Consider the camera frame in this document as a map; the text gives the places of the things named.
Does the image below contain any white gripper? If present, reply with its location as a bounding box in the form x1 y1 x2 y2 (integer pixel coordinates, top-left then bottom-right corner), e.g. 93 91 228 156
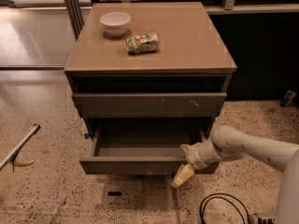
171 140 219 189

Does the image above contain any grey drawer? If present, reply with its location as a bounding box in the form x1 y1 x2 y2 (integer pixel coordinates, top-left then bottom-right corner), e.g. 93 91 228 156
72 92 226 118
79 126 207 175

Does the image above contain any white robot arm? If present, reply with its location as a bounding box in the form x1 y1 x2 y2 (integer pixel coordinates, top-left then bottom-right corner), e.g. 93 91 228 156
172 126 299 224

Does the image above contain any grey top drawer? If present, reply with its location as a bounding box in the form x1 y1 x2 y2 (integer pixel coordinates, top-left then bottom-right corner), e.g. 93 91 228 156
72 92 226 118

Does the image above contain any brown drawer cabinet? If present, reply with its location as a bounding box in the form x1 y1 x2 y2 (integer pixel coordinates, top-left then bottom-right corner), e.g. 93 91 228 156
64 1 238 179

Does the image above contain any dark object on floor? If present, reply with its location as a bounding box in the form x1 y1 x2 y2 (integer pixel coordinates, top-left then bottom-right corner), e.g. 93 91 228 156
279 90 297 107

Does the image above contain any white ceramic bowl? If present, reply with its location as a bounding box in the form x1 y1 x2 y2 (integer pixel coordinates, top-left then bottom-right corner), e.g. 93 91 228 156
100 12 131 37

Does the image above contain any metal bar with hook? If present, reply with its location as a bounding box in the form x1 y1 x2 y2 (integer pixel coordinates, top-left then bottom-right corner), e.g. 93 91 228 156
0 123 40 171

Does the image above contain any black floor cable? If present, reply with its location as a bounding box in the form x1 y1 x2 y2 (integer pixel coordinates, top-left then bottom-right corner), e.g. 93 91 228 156
199 192 250 224

